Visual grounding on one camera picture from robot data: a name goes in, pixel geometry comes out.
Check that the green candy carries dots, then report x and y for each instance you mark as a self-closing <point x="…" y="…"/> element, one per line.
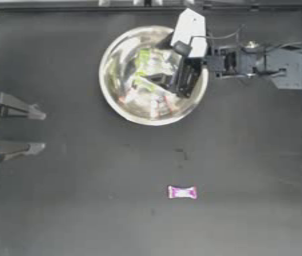
<point x="145" y="56"/>
<point x="145" y="85"/>

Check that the purple candy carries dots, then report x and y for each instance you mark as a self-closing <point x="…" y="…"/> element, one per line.
<point x="182" y="192"/>

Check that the steel bowl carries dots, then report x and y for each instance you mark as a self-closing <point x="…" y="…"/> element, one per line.
<point x="118" y="66"/>

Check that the grey frame bracket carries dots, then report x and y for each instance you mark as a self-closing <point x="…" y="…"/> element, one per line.
<point x="157" y="2"/>
<point x="189" y="2"/>
<point x="104" y="2"/>

